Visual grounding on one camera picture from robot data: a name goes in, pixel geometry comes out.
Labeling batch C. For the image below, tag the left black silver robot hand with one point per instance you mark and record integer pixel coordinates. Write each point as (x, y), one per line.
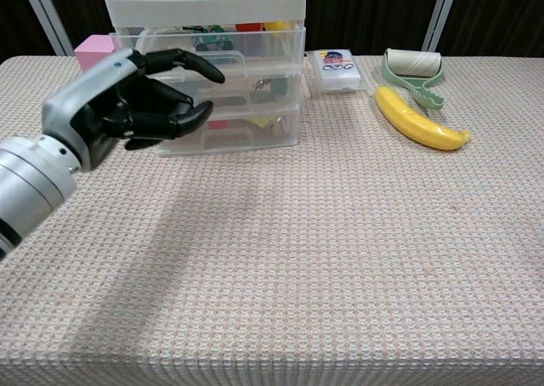
(106, 105)

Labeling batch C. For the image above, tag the green lint roller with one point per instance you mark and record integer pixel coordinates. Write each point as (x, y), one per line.
(414, 63)

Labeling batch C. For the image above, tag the grey metal frame post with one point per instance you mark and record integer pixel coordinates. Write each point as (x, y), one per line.
(440, 16)
(44, 16)

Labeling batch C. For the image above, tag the beige checkered tablecloth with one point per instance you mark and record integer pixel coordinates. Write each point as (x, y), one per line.
(297, 254)

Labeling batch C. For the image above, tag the clear drawer with yellow block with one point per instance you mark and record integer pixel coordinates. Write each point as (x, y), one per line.
(263, 137)

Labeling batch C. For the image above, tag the yellow banana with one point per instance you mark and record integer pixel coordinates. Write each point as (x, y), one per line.
(416, 124)

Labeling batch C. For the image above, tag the white packaged sponge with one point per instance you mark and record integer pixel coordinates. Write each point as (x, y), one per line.
(340, 77)

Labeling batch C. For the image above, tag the pink cube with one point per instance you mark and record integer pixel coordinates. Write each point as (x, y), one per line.
(95, 52)

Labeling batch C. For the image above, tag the white plastic organizer frame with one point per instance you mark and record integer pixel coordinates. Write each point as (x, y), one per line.
(204, 3)

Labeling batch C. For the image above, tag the clear plastic box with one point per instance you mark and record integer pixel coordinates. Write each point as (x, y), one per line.
(263, 48)

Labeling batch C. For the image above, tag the clear drawer with dark items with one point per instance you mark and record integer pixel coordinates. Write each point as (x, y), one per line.
(255, 92)

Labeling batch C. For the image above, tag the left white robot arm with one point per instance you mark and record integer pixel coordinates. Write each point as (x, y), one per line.
(30, 182)

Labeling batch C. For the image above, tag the green black toy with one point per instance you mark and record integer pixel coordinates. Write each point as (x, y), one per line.
(212, 39)

